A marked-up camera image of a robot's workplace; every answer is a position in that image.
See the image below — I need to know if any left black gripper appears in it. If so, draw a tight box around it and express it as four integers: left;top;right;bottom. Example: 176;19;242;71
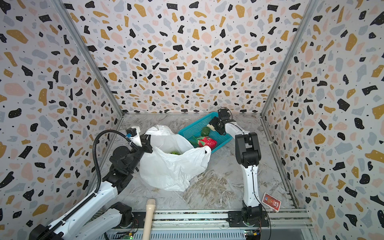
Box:
126;130;152;174

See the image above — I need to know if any dark green avocado fruit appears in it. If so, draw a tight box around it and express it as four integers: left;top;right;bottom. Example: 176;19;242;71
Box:
201;127;211;137

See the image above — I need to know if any red dragon fruit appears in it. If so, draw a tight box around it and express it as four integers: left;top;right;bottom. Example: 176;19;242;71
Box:
188;136;217;150

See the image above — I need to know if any white plastic bag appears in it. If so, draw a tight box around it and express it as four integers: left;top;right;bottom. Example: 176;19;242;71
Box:
139;125;212;192

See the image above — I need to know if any cream pear shaped fruit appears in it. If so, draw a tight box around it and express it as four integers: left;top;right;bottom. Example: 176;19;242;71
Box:
207;124;216;131

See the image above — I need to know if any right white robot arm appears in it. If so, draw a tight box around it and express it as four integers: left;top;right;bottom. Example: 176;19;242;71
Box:
208;109;271;226

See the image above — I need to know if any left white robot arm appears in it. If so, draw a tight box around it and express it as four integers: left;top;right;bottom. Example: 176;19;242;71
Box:
29;135;153;240

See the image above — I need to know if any teal plastic basket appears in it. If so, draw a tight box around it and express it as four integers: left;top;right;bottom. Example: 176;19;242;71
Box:
178;112;232;153

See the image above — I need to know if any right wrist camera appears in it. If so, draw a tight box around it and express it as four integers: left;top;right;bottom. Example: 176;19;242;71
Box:
218;108;232;122

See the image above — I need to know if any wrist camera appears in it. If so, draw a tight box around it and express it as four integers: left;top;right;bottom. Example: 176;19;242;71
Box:
218;108;232;122
126;126;142;148

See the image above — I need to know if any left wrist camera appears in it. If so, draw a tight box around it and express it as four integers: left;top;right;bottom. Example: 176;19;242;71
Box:
126;126;142;148

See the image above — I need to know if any black corrugated cable hose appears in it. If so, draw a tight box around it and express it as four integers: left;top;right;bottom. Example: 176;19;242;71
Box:
92;129;130;193

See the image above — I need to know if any beige wooden handle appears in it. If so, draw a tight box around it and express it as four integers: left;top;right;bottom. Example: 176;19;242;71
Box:
142;199;156;240

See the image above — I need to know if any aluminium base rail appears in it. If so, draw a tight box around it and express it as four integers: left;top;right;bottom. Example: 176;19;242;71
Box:
98;208;314;240

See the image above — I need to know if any silver corner frame post right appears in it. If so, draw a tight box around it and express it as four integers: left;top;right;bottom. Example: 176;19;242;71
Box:
260;0;319;118

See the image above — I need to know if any silver corner frame post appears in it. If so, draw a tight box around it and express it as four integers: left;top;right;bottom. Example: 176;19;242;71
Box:
260;0;319;118
51;1;124;118

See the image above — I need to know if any silver corner frame post left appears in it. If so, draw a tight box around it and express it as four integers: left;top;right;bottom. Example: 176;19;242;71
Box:
51;1;124;118

